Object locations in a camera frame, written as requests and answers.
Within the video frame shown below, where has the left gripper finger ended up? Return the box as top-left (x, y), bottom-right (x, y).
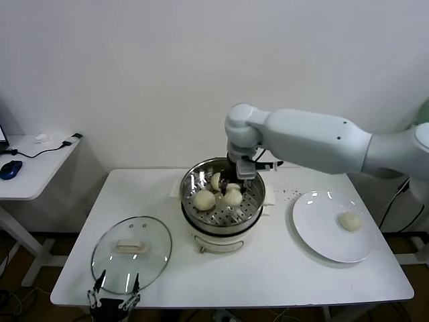
top-left (121, 272), bottom-right (141, 309)
top-left (87, 270), bottom-right (107, 308)

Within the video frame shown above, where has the black hanging power cable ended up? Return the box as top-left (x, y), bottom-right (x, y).
top-left (381, 177), bottom-right (425, 233)

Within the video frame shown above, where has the white round plate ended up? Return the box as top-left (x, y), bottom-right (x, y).
top-left (292, 190), bottom-right (378, 264)

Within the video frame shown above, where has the stainless steel steamer basket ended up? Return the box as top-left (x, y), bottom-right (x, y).
top-left (171, 158), bottom-right (278, 235)

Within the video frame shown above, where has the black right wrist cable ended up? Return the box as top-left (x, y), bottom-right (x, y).
top-left (253, 149), bottom-right (284, 172)

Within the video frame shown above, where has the white side desk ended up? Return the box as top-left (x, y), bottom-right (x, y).
top-left (0, 133), bottom-right (82, 288)

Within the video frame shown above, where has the pale green object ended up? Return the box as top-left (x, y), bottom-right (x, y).
top-left (415, 100), bottom-right (429, 127)

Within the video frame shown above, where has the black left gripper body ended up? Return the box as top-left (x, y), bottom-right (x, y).
top-left (90, 297), bottom-right (130, 321)

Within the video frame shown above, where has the glass lid with cream handle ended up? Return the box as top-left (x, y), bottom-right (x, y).
top-left (90, 216), bottom-right (173, 295)

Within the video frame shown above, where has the blue computer mouse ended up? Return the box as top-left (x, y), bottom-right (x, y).
top-left (0, 160), bottom-right (23, 181)

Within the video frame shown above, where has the black desk cable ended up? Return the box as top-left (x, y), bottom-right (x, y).
top-left (1, 133), bottom-right (83, 158)

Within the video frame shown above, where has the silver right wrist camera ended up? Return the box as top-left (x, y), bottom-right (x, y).
top-left (235, 160), bottom-right (257, 179)

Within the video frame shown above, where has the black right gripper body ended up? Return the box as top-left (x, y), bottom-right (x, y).
top-left (226, 152), bottom-right (255, 184)

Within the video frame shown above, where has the black laptop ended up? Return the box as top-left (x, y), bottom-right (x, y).
top-left (0, 124), bottom-right (10, 155)

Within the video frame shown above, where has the cream electric cooker base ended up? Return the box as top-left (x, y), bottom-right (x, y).
top-left (180, 197), bottom-right (271, 255)

